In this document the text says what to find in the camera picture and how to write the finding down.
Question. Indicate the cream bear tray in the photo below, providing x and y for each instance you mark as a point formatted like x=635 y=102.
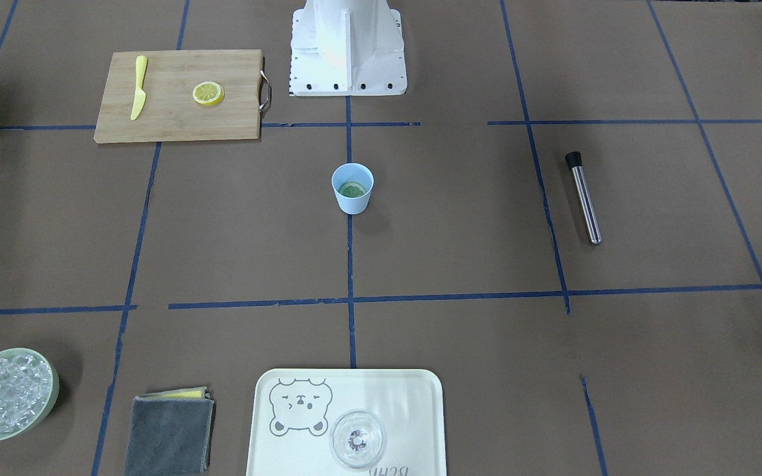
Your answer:
x=295 y=410

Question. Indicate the bamboo cutting board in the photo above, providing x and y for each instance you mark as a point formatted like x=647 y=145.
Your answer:
x=170 y=114

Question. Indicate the folded grey cloth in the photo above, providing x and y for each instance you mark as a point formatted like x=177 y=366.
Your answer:
x=170 y=432

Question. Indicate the green bowl of ice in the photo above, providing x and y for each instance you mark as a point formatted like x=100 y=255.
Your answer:
x=29 y=388

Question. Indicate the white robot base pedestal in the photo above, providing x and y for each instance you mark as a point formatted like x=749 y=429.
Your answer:
x=347 y=49

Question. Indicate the yellow lemon slice on board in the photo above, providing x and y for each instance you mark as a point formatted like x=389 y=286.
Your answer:
x=208 y=93

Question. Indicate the yellow lemon slice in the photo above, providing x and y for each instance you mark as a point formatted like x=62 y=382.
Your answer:
x=208 y=93
x=352 y=189

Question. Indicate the yellow plastic knife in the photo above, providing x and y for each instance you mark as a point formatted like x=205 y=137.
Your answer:
x=139 y=99

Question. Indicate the steel muddler black tip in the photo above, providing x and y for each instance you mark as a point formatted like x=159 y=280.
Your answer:
x=574 y=160

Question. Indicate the clear wine glass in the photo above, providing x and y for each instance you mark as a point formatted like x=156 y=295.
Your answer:
x=358 y=439

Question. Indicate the light blue paper cup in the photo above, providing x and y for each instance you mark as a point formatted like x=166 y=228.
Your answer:
x=352 y=172

